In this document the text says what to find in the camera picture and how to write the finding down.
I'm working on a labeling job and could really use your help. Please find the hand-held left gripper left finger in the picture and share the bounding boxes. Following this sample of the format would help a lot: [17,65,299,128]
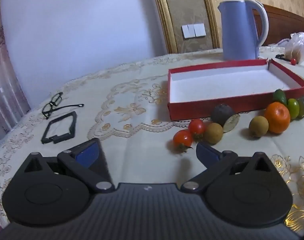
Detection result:
[24,138,115,194]

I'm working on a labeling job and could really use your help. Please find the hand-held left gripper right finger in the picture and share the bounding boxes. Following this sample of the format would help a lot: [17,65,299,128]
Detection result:
[180,142,278,193]

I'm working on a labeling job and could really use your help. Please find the lime green fruit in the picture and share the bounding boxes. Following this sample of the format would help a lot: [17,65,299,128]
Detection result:
[287,98,300,120]

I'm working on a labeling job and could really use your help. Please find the brown longan fruit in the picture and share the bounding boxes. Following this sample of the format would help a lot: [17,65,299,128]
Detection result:
[203,122,224,145]

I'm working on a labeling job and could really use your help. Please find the red cherry tomato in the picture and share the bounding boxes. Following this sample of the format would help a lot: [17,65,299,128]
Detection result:
[173,129,194,153]
[188,119,206,140]

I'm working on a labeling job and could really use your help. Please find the orange tangerine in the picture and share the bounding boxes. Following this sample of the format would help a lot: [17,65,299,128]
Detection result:
[264,102,291,134]

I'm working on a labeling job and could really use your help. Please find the cut dark purple fruit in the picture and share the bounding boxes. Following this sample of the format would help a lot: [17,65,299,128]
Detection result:
[211,104,241,133]

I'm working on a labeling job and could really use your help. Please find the brown kiwi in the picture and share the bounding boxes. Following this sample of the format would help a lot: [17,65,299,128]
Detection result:
[249,116,269,138]

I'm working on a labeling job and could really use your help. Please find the red cardboard box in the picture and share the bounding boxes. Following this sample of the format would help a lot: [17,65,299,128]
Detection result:
[168,58,304,122]

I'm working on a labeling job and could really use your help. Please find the black eyeglasses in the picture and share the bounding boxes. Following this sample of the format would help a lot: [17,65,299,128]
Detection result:
[42,92,85,120]

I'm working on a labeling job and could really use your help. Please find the clear plastic bag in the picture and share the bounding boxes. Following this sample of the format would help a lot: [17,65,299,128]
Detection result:
[284,32,304,64]

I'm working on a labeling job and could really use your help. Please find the wooden headboard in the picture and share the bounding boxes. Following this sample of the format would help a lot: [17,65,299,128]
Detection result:
[252,4,304,47]

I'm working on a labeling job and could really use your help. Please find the blue electric kettle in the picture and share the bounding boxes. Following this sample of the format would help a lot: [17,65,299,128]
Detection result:
[218,0,269,61]

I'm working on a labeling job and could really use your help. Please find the black rectangular frame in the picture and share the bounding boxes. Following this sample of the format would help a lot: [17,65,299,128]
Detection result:
[41,111,78,145]

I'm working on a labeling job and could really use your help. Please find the white light switch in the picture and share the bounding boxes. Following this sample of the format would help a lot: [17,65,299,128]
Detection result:
[181,23,207,40]

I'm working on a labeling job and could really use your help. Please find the gold framed wall panel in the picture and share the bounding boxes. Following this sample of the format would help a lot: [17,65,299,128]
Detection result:
[149,0,221,54]

